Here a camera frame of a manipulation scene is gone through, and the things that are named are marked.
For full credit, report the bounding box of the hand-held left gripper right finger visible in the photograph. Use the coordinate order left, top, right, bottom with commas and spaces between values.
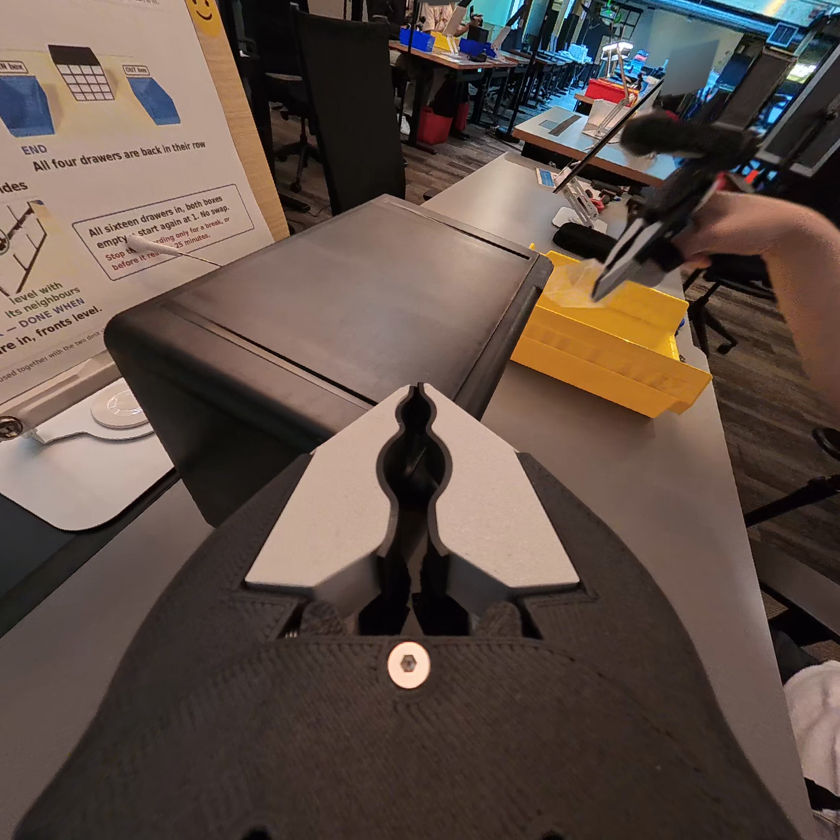
419, 385, 581, 621

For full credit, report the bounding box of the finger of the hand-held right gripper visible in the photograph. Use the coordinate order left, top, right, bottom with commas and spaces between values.
592, 228, 665, 303
592, 220, 652, 294

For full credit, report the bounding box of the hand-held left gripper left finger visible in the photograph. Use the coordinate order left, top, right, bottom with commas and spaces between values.
245, 385, 418, 621

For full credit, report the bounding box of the clear plastic drawer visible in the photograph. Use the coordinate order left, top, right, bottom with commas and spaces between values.
541, 256, 634, 311

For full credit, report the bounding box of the yellow storage bin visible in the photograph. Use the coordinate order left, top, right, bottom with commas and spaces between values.
510, 243, 714, 419

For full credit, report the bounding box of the black drawer cabinet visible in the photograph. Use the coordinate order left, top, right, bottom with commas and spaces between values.
104, 193, 555, 529

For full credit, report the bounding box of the person's right forearm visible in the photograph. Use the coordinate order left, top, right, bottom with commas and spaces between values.
764, 197, 840, 408

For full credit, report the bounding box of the person's right hand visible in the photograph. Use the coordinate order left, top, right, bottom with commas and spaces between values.
676, 190, 796, 273

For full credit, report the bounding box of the black case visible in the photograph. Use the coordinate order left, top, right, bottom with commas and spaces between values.
553, 222, 621, 263

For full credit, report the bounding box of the tilted sign on white stand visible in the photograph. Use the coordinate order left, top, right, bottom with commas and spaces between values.
553, 79, 665, 231

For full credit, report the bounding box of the white board base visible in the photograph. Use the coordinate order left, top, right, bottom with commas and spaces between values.
0, 377, 175, 532

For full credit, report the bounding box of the black office chair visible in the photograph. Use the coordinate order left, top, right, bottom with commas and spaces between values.
292, 7, 408, 217
220, 0, 322, 198

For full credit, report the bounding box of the printed instruction poster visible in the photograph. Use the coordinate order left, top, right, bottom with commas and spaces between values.
0, 0, 275, 404

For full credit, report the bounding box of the instruction poster on wooden board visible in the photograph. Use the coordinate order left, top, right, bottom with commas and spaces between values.
0, 0, 291, 408

